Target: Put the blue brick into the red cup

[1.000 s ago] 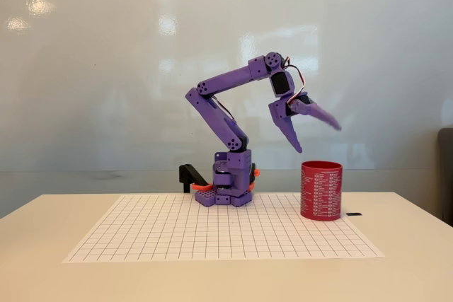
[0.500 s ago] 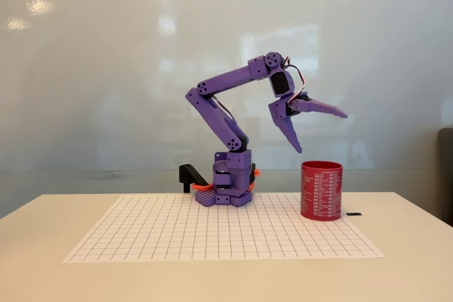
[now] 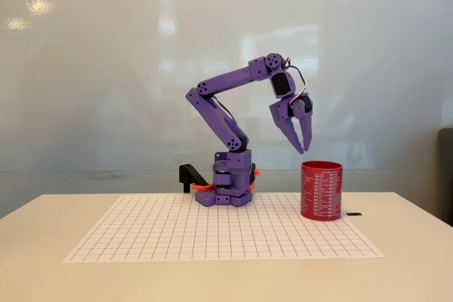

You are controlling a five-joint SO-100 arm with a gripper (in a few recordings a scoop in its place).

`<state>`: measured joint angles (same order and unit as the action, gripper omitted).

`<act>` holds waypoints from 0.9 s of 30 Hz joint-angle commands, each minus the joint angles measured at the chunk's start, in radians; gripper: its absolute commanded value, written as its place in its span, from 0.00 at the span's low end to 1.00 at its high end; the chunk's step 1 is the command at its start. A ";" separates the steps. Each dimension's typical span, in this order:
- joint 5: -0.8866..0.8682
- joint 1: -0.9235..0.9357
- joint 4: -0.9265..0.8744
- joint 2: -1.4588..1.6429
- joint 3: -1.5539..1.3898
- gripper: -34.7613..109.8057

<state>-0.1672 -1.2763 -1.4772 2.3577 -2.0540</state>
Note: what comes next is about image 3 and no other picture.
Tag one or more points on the purple robot arm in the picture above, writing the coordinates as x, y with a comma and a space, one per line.
226, 82

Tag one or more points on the purple gripper black servo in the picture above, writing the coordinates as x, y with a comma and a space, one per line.
284, 110

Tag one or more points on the white grid paper sheet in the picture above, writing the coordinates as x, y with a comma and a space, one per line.
226, 238

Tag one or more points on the red cup with white print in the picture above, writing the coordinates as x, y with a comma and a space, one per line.
321, 192

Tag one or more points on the small flat black piece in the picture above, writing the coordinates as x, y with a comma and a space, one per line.
354, 214

